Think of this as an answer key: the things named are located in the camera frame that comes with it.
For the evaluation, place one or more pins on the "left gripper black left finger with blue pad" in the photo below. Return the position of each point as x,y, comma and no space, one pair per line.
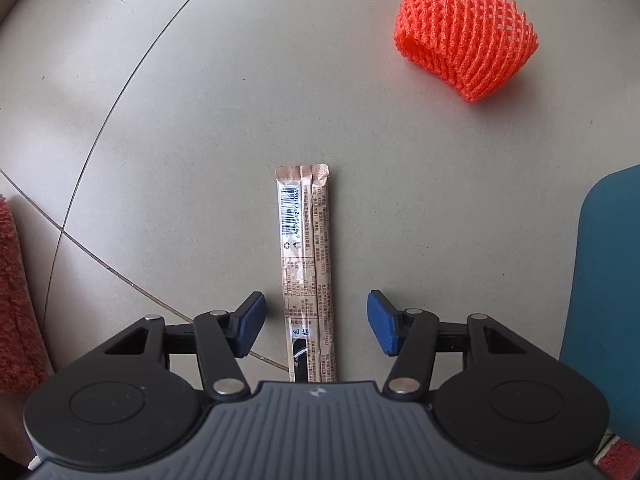
221,339

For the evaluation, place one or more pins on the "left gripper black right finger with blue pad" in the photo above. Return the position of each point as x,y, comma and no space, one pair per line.
410,336

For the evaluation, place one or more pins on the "dark teal trash bin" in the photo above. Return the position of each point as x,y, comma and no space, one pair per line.
601,336

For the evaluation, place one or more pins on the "red fluffy slipper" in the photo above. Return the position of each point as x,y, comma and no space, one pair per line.
24,360

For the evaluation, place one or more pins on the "orange foam fruit net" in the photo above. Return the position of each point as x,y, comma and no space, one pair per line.
475,46

